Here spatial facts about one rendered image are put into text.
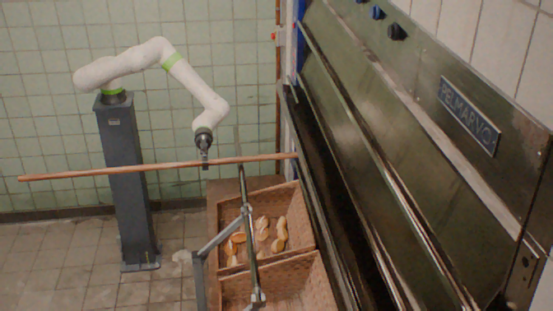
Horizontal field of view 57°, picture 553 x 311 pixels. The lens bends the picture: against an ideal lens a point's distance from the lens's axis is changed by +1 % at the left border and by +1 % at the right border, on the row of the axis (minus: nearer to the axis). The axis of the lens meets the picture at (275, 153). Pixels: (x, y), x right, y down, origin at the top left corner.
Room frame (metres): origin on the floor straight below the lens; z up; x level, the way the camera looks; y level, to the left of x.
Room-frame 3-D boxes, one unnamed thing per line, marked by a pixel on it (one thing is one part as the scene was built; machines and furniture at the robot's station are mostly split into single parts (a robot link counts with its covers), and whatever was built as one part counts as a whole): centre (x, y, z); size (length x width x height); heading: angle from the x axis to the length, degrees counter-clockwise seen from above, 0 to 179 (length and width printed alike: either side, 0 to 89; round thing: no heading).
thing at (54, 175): (1.99, 0.28, 1.20); 1.71 x 0.03 x 0.03; 99
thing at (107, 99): (2.71, 0.93, 1.23); 0.26 x 0.15 x 0.06; 8
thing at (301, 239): (2.06, 0.07, 0.72); 0.56 x 0.49 x 0.28; 6
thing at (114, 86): (2.64, 0.93, 1.36); 0.16 x 0.13 x 0.19; 154
